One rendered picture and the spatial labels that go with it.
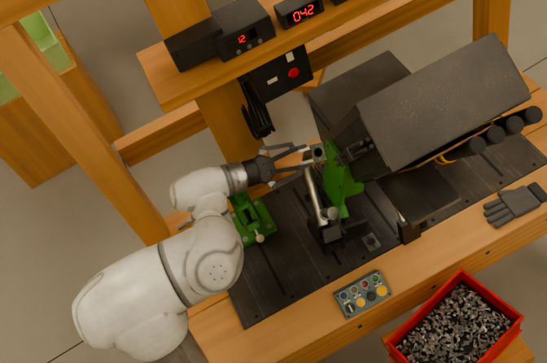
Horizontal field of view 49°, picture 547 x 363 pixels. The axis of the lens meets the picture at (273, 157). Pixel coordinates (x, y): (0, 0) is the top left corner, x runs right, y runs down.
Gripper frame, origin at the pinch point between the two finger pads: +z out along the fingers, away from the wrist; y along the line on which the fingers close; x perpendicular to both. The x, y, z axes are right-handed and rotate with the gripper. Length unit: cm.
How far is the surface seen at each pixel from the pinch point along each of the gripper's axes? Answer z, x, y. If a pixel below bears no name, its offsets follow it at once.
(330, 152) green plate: 4.4, -5.9, -0.9
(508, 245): 52, -6, -45
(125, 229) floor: -53, 180, -23
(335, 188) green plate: 4.4, -1.7, -11.6
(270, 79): -6.0, -3.3, 23.6
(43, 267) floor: -101, 191, -30
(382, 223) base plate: 21.1, 10.5, -28.9
